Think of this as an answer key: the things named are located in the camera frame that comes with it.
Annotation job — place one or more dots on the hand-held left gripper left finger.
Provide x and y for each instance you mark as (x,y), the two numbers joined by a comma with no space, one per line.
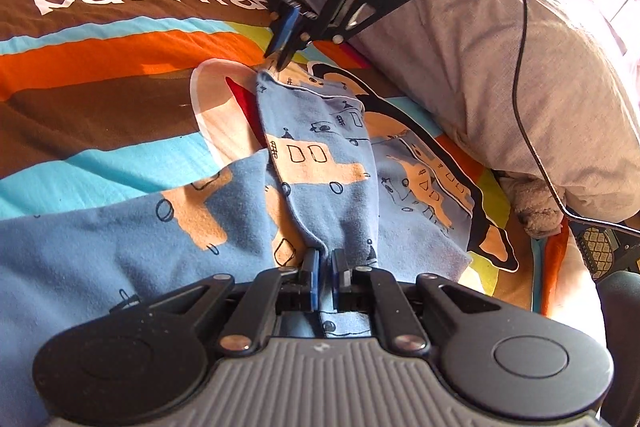
(314,279)

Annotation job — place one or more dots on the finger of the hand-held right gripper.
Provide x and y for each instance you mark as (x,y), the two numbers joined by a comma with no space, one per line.
(345,14)
(287,27)

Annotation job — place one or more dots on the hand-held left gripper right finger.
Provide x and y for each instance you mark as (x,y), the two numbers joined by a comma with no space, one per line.
(338,279)

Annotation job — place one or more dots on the blue printed pants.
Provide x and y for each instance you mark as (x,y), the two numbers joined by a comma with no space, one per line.
(320,207)

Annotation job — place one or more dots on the colourful printed blanket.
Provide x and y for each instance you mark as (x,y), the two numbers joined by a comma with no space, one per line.
(100,57)

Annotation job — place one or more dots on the brown fuzzy cloth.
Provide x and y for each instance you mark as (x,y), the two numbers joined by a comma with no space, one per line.
(537,204)

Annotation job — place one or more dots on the dark chair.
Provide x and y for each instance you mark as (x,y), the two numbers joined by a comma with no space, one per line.
(620,332)

